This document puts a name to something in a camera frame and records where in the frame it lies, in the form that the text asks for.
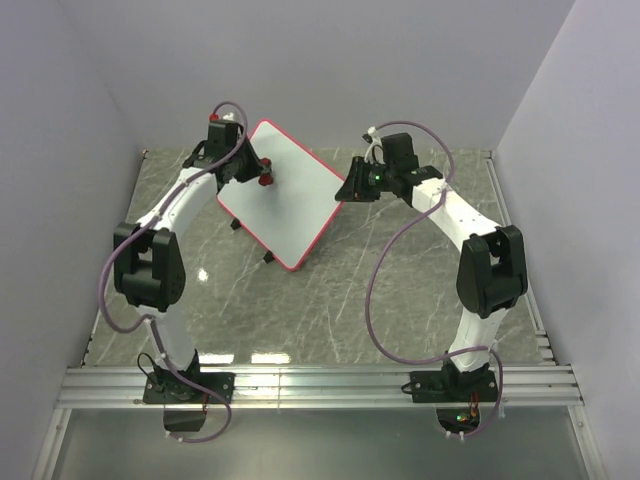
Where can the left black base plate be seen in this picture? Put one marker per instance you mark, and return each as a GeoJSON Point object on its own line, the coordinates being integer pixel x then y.
{"type": "Point", "coordinates": [165, 388]}

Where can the red whiteboard eraser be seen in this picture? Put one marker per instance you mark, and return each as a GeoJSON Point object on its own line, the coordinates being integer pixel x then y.
{"type": "Point", "coordinates": [266, 176]}

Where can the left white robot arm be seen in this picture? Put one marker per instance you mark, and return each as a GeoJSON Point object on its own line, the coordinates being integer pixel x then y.
{"type": "Point", "coordinates": [148, 268]}

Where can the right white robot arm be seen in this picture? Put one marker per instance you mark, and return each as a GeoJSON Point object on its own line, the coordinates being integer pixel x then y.
{"type": "Point", "coordinates": [491, 276]}

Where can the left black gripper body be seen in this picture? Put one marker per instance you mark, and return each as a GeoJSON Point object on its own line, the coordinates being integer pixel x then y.
{"type": "Point", "coordinates": [246, 164]}

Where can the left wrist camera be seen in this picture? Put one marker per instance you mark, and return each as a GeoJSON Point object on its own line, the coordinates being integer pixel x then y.
{"type": "Point", "coordinates": [227, 117]}

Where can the pink framed whiteboard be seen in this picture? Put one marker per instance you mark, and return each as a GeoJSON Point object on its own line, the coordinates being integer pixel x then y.
{"type": "Point", "coordinates": [289, 216]}

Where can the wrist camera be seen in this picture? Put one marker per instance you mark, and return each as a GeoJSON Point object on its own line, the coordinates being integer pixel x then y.
{"type": "Point", "coordinates": [227, 117]}
{"type": "Point", "coordinates": [372, 138]}

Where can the aluminium mounting rail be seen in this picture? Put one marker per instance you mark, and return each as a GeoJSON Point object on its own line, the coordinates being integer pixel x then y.
{"type": "Point", "coordinates": [307, 387]}

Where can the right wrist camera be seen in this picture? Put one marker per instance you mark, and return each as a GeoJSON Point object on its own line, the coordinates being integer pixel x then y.
{"type": "Point", "coordinates": [372, 138]}

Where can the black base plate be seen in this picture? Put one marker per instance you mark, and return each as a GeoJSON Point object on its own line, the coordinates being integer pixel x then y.
{"type": "Point", "coordinates": [450, 386]}
{"type": "Point", "coordinates": [165, 388]}

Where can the right side aluminium rail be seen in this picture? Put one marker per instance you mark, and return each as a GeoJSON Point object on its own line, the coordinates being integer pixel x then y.
{"type": "Point", "coordinates": [516, 251]}

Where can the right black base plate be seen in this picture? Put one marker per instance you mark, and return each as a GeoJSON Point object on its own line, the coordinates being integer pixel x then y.
{"type": "Point", "coordinates": [450, 386]}

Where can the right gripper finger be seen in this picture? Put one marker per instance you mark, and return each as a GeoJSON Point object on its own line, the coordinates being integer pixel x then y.
{"type": "Point", "coordinates": [354, 189]}
{"type": "Point", "coordinates": [361, 168]}

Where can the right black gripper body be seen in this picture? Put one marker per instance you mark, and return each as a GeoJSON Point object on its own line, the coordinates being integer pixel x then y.
{"type": "Point", "coordinates": [379, 179]}

